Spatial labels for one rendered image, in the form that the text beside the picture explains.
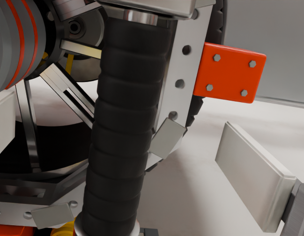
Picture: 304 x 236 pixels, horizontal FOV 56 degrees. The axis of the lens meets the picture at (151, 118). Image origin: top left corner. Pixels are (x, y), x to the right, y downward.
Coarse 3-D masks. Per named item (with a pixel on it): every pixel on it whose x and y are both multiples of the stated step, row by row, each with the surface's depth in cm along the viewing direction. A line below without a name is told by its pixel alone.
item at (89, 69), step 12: (96, 12) 77; (108, 12) 82; (120, 12) 82; (96, 24) 78; (84, 36) 79; (96, 36) 79; (60, 60) 85; (84, 60) 85; (96, 60) 86; (72, 72) 86; (84, 72) 87; (96, 72) 87
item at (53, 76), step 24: (48, 0) 42; (72, 0) 42; (48, 24) 47; (168, 24) 43; (48, 48) 48; (72, 48) 45; (96, 48) 45; (48, 72) 45; (24, 96) 46; (72, 96) 49; (24, 120) 48; (24, 144) 59; (48, 144) 60; (72, 144) 58; (0, 168) 49; (24, 168) 50; (48, 168) 50; (72, 168) 49
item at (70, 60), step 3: (45, 54) 83; (69, 54) 84; (42, 57) 83; (45, 57) 84; (69, 57) 84; (72, 57) 84; (69, 60) 85; (72, 60) 85; (69, 63) 85; (66, 66) 85; (69, 66) 85; (66, 69) 85; (69, 69) 85; (69, 72) 86
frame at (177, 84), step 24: (192, 24) 35; (192, 48) 36; (168, 72) 37; (192, 72) 37; (168, 96) 38; (168, 120) 39; (168, 144) 40; (0, 192) 45; (24, 192) 45; (48, 192) 44; (72, 192) 41; (0, 216) 41; (24, 216) 42; (48, 216) 42; (72, 216) 42
